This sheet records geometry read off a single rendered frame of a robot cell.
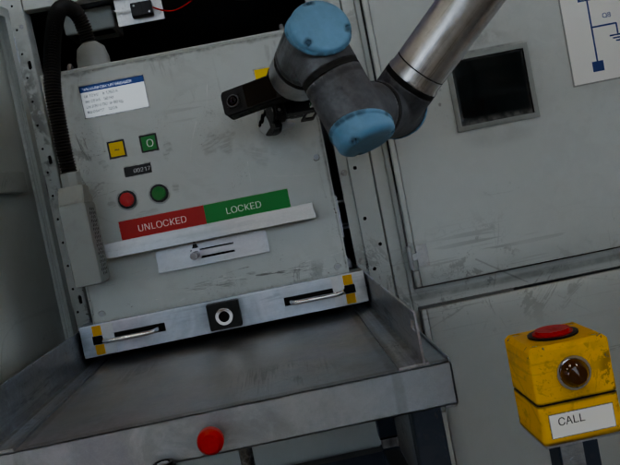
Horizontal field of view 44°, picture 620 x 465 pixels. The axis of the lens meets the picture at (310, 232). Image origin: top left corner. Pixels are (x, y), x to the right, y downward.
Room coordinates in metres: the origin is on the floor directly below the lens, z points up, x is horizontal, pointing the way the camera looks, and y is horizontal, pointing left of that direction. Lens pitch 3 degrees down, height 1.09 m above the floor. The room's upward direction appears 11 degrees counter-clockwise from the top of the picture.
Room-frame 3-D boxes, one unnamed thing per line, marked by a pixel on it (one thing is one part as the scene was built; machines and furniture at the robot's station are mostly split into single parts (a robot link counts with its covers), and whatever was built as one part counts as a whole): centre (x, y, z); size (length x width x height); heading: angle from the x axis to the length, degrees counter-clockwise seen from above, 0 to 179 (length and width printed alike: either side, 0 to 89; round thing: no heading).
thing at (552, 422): (0.76, -0.22, 0.85); 0.08 x 0.08 x 0.10; 2
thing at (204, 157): (1.42, 0.19, 1.15); 0.48 x 0.01 x 0.48; 92
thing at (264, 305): (1.44, 0.19, 0.90); 0.54 x 0.05 x 0.06; 92
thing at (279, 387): (1.27, 0.18, 0.82); 0.68 x 0.62 x 0.06; 2
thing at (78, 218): (1.34, 0.39, 1.09); 0.08 x 0.05 x 0.17; 2
